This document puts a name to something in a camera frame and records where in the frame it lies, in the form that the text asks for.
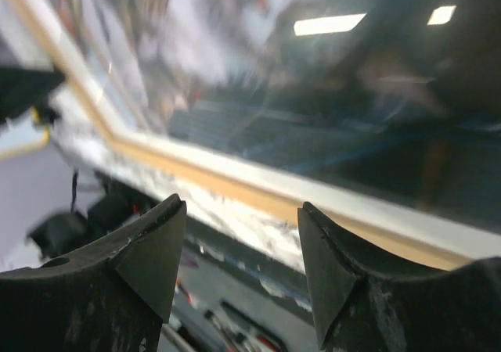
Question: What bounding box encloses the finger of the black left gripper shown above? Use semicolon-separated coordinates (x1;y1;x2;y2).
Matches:
1;66;66;125

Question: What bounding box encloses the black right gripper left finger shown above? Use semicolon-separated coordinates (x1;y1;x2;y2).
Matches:
1;194;187;351

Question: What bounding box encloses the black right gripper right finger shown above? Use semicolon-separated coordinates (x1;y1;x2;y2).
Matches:
297;203;500;351

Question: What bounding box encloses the light wooden picture frame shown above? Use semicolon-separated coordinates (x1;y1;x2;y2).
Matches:
0;0;501;271

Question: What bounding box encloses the cat and books photo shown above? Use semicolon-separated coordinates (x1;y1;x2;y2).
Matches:
49;0;500;233

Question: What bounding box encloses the yellow-rimmed whiteboard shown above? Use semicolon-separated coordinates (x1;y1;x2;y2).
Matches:
1;108;49;160

